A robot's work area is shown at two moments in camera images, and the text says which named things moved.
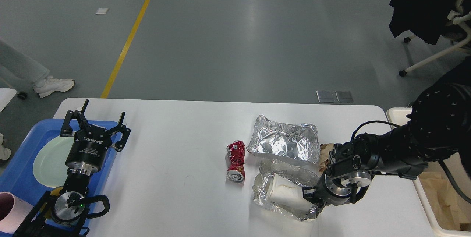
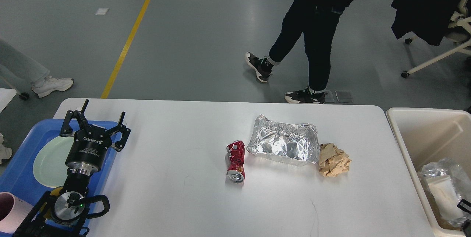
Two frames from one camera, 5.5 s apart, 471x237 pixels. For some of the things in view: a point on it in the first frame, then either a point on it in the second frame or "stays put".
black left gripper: x=88 y=151 stays put
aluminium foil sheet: x=298 y=140 stays put
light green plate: x=49 y=165 stays put
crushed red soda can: x=236 y=173 stays put
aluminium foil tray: x=300 y=175 to x=446 y=166
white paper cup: x=283 y=191 to x=445 y=197
